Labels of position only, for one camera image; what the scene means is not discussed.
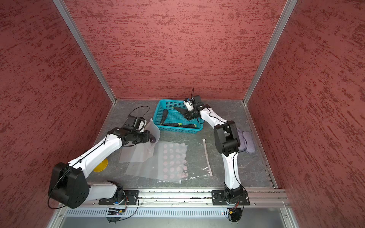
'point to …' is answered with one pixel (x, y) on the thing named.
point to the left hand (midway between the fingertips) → (149, 140)
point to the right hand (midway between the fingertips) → (187, 116)
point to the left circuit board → (116, 211)
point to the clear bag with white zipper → (197, 159)
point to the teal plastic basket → (166, 118)
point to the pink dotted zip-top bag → (172, 161)
